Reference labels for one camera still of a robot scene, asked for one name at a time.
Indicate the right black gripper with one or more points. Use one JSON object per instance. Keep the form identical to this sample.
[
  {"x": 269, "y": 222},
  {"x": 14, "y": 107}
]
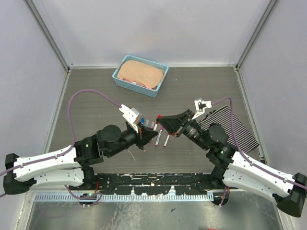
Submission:
[{"x": 173, "y": 123}]

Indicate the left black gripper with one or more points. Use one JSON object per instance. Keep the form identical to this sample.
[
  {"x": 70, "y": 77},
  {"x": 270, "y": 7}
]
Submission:
[{"x": 147, "y": 134}]

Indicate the white pen red tip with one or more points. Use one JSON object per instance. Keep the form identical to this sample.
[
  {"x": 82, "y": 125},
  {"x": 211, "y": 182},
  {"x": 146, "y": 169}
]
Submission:
[{"x": 166, "y": 140}]

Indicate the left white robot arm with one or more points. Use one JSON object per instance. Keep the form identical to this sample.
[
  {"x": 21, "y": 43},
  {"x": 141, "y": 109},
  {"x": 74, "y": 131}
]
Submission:
[{"x": 71, "y": 165}]

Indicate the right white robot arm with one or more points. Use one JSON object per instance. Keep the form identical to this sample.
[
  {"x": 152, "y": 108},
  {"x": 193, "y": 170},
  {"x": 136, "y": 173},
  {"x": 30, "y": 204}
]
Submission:
[{"x": 238, "y": 170}]

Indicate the blue plastic basket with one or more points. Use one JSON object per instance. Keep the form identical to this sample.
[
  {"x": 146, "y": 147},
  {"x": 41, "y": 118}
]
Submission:
[{"x": 134, "y": 86}]

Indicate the peach folded towel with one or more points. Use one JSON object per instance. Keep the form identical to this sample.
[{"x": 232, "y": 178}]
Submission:
[{"x": 140, "y": 73}]

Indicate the black white striped cloth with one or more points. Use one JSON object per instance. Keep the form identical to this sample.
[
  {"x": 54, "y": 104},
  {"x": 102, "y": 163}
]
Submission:
[{"x": 245, "y": 139}]

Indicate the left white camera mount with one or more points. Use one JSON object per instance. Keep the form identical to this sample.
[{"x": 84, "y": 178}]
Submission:
[{"x": 132, "y": 116}]

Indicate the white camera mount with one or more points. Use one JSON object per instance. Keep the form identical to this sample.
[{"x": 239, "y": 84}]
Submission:
[
  {"x": 132, "y": 116},
  {"x": 201, "y": 106}
]

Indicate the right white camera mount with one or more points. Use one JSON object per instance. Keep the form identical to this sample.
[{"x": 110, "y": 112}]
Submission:
[{"x": 201, "y": 106}]

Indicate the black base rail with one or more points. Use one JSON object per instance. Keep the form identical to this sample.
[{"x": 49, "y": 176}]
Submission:
[{"x": 150, "y": 183}]

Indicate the blue slotted cable duct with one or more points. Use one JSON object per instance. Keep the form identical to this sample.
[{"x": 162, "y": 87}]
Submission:
[{"x": 171, "y": 197}]

